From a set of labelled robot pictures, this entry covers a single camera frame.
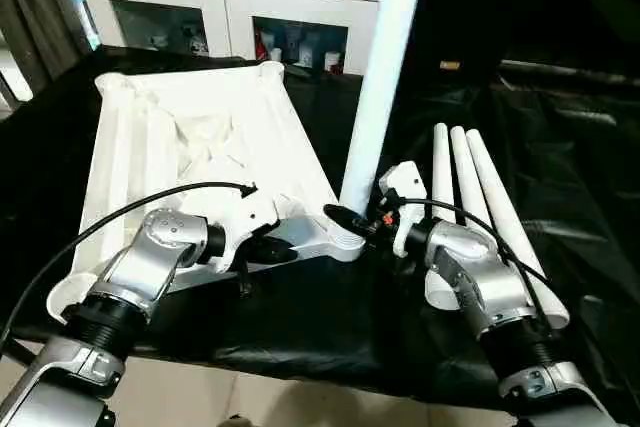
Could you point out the white plastic table leg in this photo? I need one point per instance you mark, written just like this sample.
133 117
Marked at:
463 172
500 207
385 67
440 167

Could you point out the white plastic table top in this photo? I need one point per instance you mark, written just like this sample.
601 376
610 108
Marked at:
150 147

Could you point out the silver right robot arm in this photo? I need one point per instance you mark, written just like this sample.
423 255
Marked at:
490 287

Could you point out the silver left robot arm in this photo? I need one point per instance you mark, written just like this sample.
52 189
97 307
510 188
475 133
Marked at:
130 277

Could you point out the small yellow label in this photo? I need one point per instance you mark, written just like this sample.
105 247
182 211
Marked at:
450 65

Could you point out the black table mat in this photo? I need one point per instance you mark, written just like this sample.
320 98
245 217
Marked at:
580 207

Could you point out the silver metal rod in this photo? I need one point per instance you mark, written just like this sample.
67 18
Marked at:
570 71

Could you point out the black fabric backdrop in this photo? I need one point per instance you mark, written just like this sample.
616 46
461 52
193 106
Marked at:
520 2

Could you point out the grey curtain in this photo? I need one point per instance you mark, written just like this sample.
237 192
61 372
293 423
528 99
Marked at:
40 7

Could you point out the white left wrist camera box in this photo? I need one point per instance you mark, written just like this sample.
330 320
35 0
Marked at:
250 212

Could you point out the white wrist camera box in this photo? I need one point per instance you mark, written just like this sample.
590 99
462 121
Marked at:
250 212
405 187

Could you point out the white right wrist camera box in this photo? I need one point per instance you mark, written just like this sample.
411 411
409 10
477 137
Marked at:
405 187

